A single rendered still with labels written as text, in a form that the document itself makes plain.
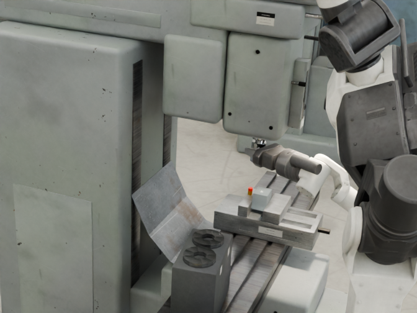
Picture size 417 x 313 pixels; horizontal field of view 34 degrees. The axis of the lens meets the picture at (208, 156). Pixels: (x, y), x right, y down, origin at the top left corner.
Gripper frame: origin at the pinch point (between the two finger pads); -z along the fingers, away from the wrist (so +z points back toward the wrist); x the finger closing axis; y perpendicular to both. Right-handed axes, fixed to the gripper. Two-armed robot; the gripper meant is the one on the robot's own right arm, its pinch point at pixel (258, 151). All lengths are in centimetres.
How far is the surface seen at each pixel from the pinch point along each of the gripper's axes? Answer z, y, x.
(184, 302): 20, 25, 48
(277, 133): 11.3, -10.5, 5.0
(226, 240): 16.1, 14.4, 29.5
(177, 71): -16.2, -25.5, 21.0
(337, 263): -54, 123, -141
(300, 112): 12.3, -15.8, -3.6
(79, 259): -38, 41, 43
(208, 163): -201, 121, -178
